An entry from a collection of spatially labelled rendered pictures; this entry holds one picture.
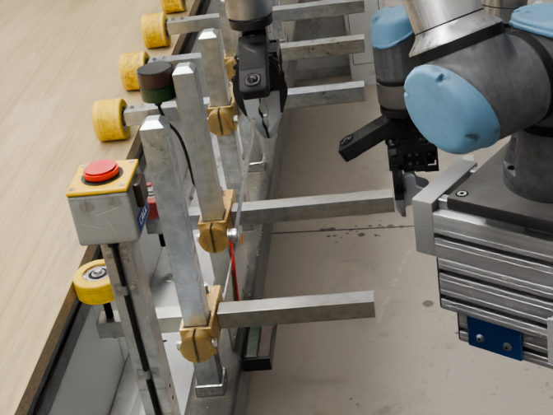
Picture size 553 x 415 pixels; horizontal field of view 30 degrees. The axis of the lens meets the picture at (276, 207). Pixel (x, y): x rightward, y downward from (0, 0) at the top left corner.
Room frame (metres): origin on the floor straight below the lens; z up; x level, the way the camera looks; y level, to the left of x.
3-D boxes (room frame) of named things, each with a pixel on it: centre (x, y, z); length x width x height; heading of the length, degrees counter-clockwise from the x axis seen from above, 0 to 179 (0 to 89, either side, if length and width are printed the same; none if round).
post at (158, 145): (1.30, 0.15, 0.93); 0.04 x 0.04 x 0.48; 81
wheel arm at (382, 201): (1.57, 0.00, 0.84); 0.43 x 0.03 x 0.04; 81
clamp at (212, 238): (1.57, 0.11, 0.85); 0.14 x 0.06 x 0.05; 171
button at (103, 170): (1.04, 0.19, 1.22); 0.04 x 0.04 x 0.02
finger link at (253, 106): (1.61, 0.01, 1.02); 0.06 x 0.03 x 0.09; 171
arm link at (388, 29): (1.53, -0.23, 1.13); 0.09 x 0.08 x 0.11; 108
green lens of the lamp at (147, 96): (1.55, 0.15, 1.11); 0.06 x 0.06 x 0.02
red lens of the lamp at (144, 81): (1.55, 0.15, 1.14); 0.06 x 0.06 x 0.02
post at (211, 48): (1.79, 0.07, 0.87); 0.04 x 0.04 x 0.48; 81
